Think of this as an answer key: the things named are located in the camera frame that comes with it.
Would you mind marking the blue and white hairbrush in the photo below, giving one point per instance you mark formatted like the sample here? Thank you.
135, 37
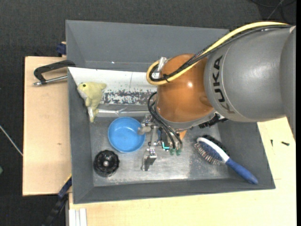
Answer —
211, 152

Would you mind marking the brown cardboard board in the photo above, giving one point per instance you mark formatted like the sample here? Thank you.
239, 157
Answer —
45, 126

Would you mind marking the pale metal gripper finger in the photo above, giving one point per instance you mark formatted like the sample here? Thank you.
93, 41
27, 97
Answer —
148, 160
147, 123

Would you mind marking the yellow-green plush toy animal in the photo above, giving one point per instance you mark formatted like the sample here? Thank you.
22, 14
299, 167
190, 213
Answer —
92, 93

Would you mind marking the black cylinder on white bracket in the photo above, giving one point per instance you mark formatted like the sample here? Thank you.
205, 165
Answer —
211, 123

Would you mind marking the black round knob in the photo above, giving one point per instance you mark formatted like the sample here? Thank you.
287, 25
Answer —
106, 163

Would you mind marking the blue bowl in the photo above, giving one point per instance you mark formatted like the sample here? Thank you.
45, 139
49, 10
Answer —
124, 135

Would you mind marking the grey metal bin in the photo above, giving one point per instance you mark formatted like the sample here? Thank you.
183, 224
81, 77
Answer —
131, 168

